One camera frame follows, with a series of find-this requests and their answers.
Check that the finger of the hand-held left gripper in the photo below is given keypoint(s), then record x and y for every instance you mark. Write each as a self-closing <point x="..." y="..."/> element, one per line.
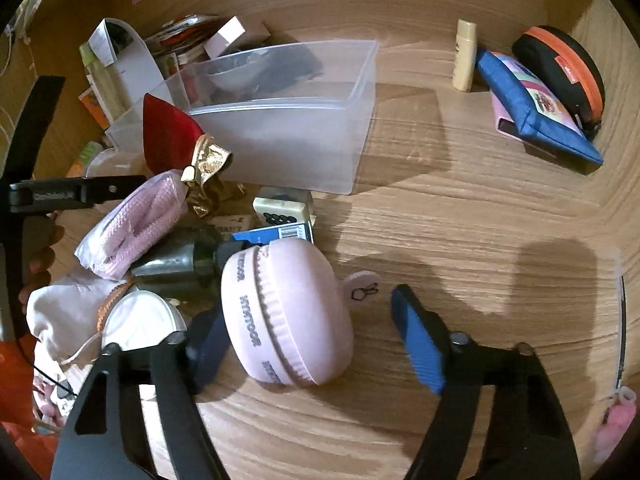
<point x="75" y="192"/>

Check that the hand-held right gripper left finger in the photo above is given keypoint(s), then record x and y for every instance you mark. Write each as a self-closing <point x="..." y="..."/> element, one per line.
<point x="212" y="345"/>

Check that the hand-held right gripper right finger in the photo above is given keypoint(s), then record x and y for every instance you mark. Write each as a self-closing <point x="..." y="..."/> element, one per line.
<point x="417" y="340"/>

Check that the pink round zip case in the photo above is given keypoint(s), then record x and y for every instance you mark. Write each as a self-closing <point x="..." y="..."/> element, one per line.
<point x="285" y="310"/>

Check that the dark green metal cup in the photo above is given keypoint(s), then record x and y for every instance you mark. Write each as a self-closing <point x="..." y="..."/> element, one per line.
<point x="175" y="262"/>

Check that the red velvet pouch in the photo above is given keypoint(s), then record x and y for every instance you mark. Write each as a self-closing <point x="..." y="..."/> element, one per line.
<point x="167" y="135"/>

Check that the white cloth pouch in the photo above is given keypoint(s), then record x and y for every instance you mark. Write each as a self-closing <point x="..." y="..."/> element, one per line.
<point x="65" y="310"/>

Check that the gold foil wrapper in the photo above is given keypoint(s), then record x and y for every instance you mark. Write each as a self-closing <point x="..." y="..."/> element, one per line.
<point x="207" y="170"/>

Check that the cream mahjong tile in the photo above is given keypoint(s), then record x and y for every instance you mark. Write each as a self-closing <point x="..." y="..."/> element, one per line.
<point x="282" y="208"/>

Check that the clear plastic container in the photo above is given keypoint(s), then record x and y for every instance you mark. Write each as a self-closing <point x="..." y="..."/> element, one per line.
<point x="280" y="125"/>

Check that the wooden desktop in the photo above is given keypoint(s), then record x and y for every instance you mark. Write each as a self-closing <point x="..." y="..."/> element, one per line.
<point x="450" y="235"/>

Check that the person's left hand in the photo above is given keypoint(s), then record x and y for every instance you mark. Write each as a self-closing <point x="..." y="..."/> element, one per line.
<point x="40" y="265"/>

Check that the green orange tube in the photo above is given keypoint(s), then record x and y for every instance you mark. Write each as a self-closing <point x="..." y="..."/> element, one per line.
<point x="85" y="157"/>

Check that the orange paper packet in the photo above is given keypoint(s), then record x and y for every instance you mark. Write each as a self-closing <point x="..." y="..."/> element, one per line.
<point x="94" y="105"/>

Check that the white round paper tag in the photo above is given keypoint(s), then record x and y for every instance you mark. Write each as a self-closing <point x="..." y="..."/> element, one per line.
<point x="362" y="286"/>

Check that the white paper box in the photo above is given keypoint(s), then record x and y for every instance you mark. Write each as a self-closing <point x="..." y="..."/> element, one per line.
<point x="125" y="57"/>

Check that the blue barcode card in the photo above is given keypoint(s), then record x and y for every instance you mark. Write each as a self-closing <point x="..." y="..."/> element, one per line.
<point x="280" y="234"/>

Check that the person's orange clothing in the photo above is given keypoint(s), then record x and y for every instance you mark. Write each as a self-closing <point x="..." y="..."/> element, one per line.
<point x="17" y="385"/>

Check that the small pink white box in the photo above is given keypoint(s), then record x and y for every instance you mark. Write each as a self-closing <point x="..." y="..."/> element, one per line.
<point x="235" y="35"/>

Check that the blue zip pouch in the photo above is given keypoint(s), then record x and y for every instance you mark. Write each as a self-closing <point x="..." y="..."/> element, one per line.
<point x="537" y="110"/>

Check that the cream squeeze bottle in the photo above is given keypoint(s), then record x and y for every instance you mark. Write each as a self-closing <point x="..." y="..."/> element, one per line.
<point x="464" y="55"/>

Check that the black orange zip case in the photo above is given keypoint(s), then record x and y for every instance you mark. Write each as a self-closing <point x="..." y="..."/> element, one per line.
<point x="562" y="72"/>

